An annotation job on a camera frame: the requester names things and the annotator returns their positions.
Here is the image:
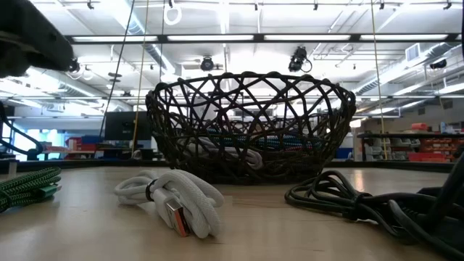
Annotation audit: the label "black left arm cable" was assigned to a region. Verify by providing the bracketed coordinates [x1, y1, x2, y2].
[0, 101, 45, 161]

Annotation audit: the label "black monitor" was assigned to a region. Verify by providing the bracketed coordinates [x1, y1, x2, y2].
[104, 110, 152, 142]

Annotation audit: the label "thin black hanging cable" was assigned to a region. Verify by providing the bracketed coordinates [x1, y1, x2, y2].
[97, 0, 136, 144]

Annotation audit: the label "plain white USB cable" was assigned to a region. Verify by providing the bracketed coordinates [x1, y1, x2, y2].
[179, 136, 265, 170]

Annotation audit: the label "red storage bins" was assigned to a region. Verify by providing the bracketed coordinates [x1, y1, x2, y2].
[65, 136, 106, 153]

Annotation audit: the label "white cable with black tie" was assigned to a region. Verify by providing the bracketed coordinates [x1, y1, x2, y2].
[113, 168, 225, 239]

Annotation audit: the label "green braided USB cable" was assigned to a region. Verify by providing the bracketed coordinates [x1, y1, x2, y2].
[0, 166, 62, 214]

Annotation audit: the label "thick black cable bundle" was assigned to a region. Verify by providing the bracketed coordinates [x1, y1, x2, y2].
[284, 169, 464, 260]

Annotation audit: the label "round black ceiling camera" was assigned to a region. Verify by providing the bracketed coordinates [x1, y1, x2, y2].
[199, 56, 215, 73]

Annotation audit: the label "yellow hanging cord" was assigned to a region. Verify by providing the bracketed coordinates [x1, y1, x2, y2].
[369, 0, 388, 160]
[130, 0, 150, 157]

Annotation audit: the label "black ceiling camera with cable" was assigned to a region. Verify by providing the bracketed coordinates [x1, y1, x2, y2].
[288, 46, 313, 74]

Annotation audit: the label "storage shelf with bins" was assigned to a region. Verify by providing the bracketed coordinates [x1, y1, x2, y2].
[357, 122, 464, 163]

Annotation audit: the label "white cable ring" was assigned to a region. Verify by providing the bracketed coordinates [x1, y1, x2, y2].
[162, 2, 183, 26]

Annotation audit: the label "dark woven wicker basket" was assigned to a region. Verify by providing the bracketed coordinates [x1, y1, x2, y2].
[144, 70, 358, 185]

